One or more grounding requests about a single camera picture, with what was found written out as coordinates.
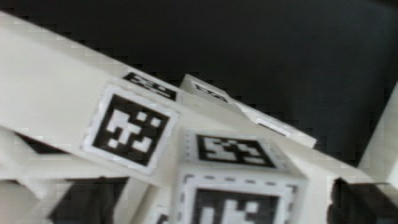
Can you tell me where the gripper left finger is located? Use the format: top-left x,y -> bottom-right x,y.
48,177 -> 128,224

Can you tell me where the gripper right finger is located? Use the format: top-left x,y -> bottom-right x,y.
327,178 -> 398,224

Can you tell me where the white chair backrest frame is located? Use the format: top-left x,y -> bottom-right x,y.
0,11 -> 380,224

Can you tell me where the white right side rail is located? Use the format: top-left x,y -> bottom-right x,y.
359,83 -> 398,188

